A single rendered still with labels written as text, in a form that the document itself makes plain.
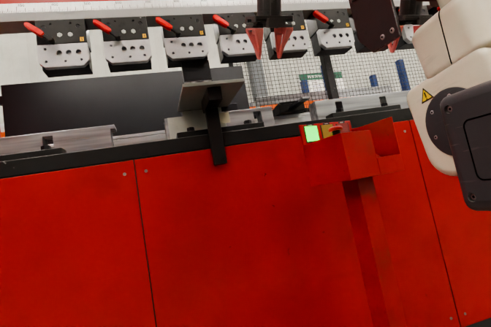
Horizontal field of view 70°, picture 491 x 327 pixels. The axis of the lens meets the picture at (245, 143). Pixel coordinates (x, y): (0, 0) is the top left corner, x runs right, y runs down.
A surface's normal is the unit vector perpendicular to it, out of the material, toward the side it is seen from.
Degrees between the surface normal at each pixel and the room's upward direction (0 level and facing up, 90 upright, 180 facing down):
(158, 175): 90
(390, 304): 90
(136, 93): 90
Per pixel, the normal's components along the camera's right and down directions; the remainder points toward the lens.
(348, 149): 0.45, -0.20
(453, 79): -0.94, 0.12
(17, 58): 0.13, -0.16
